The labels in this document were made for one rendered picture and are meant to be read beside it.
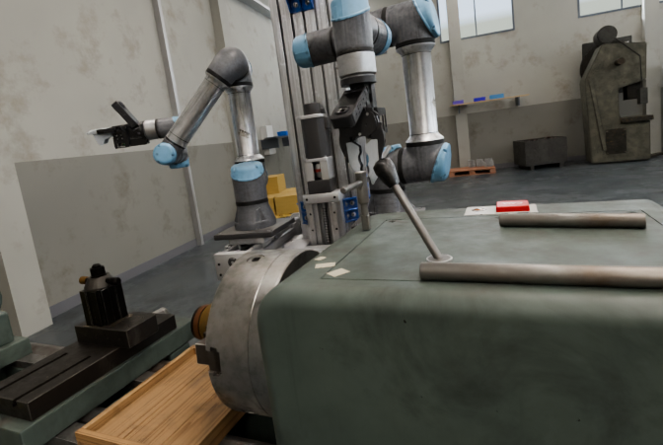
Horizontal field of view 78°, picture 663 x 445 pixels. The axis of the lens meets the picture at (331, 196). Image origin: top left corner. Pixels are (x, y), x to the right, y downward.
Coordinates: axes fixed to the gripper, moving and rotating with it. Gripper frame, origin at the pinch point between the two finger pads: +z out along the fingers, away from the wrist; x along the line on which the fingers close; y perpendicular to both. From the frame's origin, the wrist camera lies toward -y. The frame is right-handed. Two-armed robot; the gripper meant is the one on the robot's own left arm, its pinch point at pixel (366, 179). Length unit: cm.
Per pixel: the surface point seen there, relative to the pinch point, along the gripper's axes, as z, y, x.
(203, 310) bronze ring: 23.9, -13.4, 35.8
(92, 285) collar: 22, -7, 79
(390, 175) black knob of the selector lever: -2.7, -19.4, -10.3
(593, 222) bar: 8.7, -6.9, -37.6
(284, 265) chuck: 12.3, -17.3, 11.5
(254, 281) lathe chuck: 13.9, -20.8, 16.0
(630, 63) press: -77, 1047, -289
